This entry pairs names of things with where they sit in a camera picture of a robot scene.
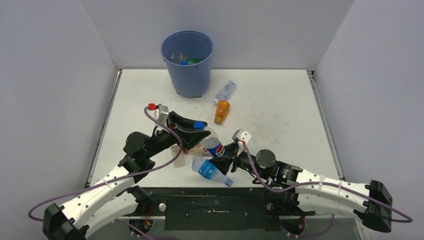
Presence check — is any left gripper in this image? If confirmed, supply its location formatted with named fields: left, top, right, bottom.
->
left=144, top=112, right=210, bottom=159

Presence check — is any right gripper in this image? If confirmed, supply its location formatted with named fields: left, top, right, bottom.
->
left=210, top=141, right=270, bottom=179

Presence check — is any Pepsi bottle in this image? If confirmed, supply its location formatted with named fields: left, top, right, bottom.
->
left=170, top=52, right=188, bottom=65
left=193, top=121, right=227, bottom=158

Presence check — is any crushed blue-label water bottle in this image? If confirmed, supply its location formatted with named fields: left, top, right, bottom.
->
left=191, top=156, right=234, bottom=187

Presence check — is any green plastic bottle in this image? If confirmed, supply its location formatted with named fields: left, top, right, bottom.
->
left=186, top=57, right=205, bottom=65

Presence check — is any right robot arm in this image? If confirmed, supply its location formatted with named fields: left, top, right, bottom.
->
left=210, top=142, right=393, bottom=233

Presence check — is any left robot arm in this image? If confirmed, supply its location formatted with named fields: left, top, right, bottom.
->
left=42, top=111, right=212, bottom=240

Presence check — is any blue plastic bin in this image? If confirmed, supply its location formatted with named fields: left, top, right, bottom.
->
left=160, top=30, right=214, bottom=98

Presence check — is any clear bottle red round logo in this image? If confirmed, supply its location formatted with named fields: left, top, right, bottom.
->
left=182, top=146, right=211, bottom=156

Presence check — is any cloudy bottle green cap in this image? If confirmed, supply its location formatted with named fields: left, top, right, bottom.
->
left=170, top=144, right=187, bottom=168

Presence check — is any orange pineapple-label juice bottle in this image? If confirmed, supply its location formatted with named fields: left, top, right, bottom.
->
left=214, top=100, right=230, bottom=125

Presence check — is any small clear water bottle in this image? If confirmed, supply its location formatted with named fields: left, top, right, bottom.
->
left=212, top=80, right=237, bottom=106

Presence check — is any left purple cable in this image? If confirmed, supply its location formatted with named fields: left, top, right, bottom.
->
left=27, top=105, right=184, bottom=240

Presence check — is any purple cable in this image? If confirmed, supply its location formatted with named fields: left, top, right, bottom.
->
left=27, top=105, right=184, bottom=240
left=241, top=142, right=414, bottom=239

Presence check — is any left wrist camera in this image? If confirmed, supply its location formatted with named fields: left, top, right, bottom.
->
left=148, top=103, right=170, bottom=126

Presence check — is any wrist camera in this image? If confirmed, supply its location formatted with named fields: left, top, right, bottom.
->
left=232, top=128, right=252, bottom=148
left=148, top=103, right=170, bottom=126

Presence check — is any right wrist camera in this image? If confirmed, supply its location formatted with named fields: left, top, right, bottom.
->
left=232, top=128, right=252, bottom=148

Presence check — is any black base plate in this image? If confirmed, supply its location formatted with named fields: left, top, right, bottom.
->
left=82, top=187, right=349, bottom=232

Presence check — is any aluminium rail frame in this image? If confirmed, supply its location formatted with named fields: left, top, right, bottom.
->
left=67, top=68, right=124, bottom=240

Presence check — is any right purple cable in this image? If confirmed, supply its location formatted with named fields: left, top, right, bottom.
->
left=241, top=142, right=414, bottom=239

